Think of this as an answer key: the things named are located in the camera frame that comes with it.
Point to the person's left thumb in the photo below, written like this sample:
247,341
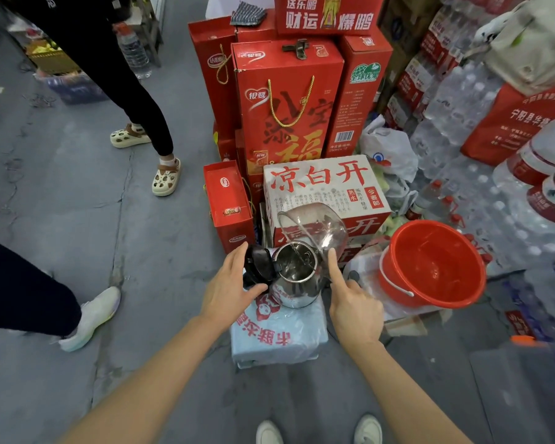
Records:
258,291

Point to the steel kettle with black lid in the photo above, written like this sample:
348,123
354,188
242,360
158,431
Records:
296,277

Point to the person's left shoe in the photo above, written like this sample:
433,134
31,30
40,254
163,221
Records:
269,433

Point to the cream perforated sandal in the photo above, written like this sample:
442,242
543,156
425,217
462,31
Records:
128,137
166,178

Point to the clear water bottle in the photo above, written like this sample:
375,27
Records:
133,50

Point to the person's right hand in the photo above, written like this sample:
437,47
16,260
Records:
356,314

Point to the yellow plastic basket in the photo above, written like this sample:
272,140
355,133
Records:
51,57

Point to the narrow red gift box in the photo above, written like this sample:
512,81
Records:
215,73

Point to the red plastic bucket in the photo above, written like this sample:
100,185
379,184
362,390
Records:
432,265

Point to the person's right thumb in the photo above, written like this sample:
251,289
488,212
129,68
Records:
354,285

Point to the stack of bottled water packs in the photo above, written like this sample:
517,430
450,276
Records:
462,101

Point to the clear glass jug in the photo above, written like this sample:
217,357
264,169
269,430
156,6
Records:
319,226

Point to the white sneaker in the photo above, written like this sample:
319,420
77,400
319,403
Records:
92,316

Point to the person's left forearm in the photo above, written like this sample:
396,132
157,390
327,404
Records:
157,383

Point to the person's right forearm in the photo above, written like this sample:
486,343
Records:
407,397

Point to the beige cloth bag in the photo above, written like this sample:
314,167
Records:
532,46

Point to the flat cardboard piece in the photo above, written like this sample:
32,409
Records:
418,323

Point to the large bottle with orange cap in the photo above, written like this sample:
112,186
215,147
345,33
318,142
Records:
527,393

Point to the large red gift box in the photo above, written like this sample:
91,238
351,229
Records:
286,106

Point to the red cap drink bottle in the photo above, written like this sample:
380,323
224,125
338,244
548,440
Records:
446,208
424,201

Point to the white carton with red print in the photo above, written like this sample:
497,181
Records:
323,184

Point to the blue wrapped bottle pack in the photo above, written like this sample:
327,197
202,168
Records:
74,87

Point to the large red label water bottle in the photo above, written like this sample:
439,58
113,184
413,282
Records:
536,154
552,201

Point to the red shopping bag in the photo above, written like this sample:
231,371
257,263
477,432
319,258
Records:
513,124

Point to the red box with yellow print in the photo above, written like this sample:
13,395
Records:
328,13

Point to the person's right shoe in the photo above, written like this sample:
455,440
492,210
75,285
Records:
368,430

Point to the small red gift box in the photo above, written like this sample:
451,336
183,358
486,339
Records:
229,205

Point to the light blue wrapped packet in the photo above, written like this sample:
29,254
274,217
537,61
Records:
277,335

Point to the person's left hand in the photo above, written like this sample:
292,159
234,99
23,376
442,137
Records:
224,295

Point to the red box with green logo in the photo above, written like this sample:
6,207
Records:
358,97

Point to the person's shoe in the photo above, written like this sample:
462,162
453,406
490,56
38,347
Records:
269,433
368,430

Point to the white plastic bag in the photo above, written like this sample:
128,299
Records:
388,147

